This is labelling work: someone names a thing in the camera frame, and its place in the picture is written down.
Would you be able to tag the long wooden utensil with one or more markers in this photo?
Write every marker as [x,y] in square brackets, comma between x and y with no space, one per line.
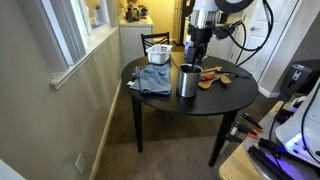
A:
[213,69]

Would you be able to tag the wooden spoon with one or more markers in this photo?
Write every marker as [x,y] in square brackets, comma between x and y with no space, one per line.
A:
[225,80]

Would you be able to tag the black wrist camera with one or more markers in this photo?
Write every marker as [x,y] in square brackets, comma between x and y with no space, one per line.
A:
[221,32]

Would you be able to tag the round black table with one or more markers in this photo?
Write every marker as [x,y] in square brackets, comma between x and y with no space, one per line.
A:
[213,100]

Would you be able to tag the stainless refrigerator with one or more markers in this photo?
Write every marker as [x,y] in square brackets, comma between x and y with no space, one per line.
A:
[177,23]

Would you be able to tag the white plastic basket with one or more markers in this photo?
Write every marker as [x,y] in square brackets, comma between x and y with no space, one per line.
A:
[158,55]

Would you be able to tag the orange tipped black clamp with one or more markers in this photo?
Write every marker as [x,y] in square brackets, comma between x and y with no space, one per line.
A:
[246,130]
[252,121]

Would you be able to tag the flat wooden spatula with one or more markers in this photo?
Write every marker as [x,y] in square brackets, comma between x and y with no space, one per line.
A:
[206,85]

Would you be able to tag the black coffee maker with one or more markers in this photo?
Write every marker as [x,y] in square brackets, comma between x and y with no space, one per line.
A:
[130,14]

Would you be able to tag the red silicone spatula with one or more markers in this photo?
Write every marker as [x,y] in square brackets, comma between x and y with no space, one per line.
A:
[208,77]

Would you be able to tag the blue cloth towel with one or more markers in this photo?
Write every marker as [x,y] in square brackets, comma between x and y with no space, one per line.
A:
[153,80]

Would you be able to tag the metal robot mounting plate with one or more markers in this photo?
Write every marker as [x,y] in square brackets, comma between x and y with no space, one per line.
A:
[293,168]

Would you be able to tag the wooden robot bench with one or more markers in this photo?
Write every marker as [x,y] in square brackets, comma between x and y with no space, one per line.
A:
[236,166]

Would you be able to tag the silver metal can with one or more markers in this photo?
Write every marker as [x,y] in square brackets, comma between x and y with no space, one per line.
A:
[188,85]

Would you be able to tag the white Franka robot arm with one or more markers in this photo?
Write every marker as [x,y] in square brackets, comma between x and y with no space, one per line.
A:
[204,18]

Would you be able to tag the white wall outlet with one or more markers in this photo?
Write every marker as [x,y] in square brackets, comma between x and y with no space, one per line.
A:
[80,163]

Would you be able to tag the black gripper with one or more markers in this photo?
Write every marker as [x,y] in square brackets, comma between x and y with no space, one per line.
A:
[200,35]

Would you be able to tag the white counter cabinet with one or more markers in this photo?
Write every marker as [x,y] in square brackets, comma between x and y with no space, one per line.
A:
[133,43]

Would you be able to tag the white window frame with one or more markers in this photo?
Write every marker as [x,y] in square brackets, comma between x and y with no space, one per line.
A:
[66,40]

